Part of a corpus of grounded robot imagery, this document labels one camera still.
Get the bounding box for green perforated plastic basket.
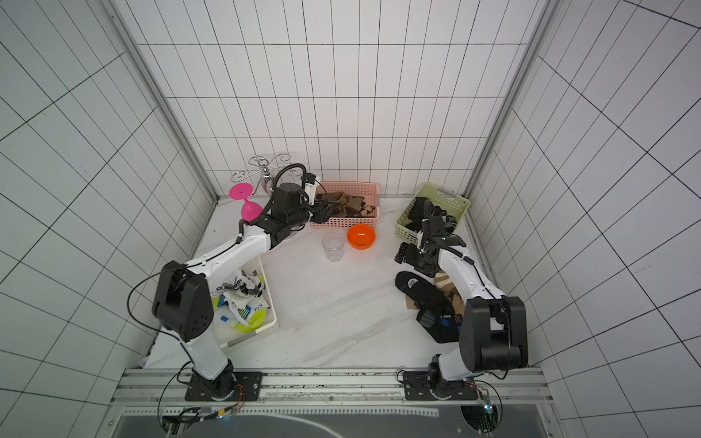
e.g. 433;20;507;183
395;182;470;244

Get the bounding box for black sock blue squares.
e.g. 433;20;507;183
395;271;465;344

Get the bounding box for chrome glass holder stand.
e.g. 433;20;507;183
230;153;292;195

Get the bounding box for pink plastic wine glass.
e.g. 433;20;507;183
229;182;263;222

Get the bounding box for orange plastic bowl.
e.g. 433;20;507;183
346;224;376;250

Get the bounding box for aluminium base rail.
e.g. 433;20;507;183
112;369;554;420

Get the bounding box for pink perforated plastic basket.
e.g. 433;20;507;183
310;181;380;228

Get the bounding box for white sock neon yellow toe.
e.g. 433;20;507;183
212;270;270;333

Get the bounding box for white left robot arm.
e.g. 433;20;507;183
152;164;330;385

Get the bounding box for clear plastic cup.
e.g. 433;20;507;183
321;232;346;262

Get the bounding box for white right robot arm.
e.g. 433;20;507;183
395;215;529;381

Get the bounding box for white perforated plastic basket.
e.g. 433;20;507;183
212;257;279;350

